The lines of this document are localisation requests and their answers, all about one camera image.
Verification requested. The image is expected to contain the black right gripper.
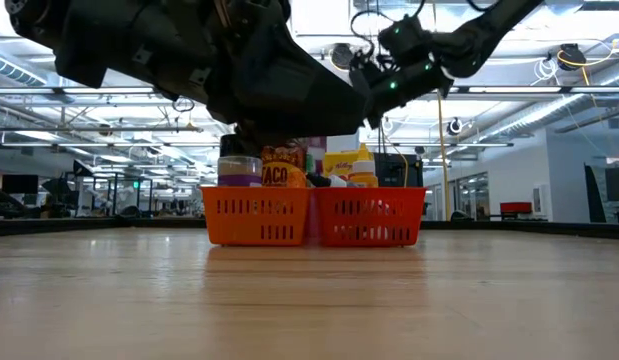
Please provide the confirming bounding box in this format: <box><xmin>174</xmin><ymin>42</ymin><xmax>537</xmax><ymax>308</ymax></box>
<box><xmin>348</xmin><ymin>52</ymin><xmax>390</xmax><ymax>129</ymax></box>

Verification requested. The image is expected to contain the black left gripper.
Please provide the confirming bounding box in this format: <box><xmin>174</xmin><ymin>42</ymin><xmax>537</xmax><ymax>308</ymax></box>
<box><xmin>208</xmin><ymin>0</ymin><xmax>368</xmax><ymax>139</ymax></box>

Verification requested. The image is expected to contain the yellow Corn Pops cereal box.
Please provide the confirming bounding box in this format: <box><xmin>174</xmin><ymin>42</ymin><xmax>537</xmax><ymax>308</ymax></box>
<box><xmin>322</xmin><ymin>149</ymin><xmax>363</xmax><ymax>180</ymax></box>

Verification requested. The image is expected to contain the yellow squeeze bottle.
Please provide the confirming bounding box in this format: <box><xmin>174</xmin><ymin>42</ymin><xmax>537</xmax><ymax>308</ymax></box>
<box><xmin>348</xmin><ymin>142</ymin><xmax>380</xmax><ymax>189</ymax></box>

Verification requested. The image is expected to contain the brown taco seasoning packet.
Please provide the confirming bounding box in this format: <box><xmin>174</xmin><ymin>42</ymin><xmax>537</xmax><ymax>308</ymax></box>
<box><xmin>260</xmin><ymin>144</ymin><xmax>309</xmax><ymax>189</ymax></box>

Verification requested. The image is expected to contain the purple-label jar black lid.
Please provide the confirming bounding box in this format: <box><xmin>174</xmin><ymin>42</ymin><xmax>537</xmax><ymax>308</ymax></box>
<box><xmin>216</xmin><ymin>133</ymin><xmax>264</xmax><ymax>189</ymax></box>

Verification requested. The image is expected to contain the small bottle with black cap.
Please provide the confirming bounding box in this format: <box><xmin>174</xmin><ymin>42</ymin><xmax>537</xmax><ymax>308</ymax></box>
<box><xmin>305</xmin><ymin>171</ymin><xmax>351</xmax><ymax>189</ymax></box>

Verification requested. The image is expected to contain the red plastic basket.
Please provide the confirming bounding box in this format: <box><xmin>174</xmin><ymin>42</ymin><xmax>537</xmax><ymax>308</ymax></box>
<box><xmin>313</xmin><ymin>185</ymin><xmax>428</xmax><ymax>248</ymax></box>

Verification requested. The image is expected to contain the orange plastic basket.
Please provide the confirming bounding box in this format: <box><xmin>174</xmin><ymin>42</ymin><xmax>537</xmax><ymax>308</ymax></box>
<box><xmin>199</xmin><ymin>185</ymin><xmax>312</xmax><ymax>248</ymax></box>

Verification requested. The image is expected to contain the red table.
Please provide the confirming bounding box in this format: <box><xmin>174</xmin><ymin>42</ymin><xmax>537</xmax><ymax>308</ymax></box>
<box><xmin>498</xmin><ymin>200</ymin><xmax>534</xmax><ymax>217</ymax></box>

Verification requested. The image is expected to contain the black monitor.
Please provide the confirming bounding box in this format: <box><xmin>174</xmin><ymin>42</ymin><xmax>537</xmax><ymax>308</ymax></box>
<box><xmin>0</xmin><ymin>174</ymin><xmax>41</xmax><ymax>196</ymax></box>

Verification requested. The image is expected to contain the yellow hanging cable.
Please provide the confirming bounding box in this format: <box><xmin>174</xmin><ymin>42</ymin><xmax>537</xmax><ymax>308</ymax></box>
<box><xmin>435</xmin><ymin>91</ymin><xmax>454</xmax><ymax>222</ymax></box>

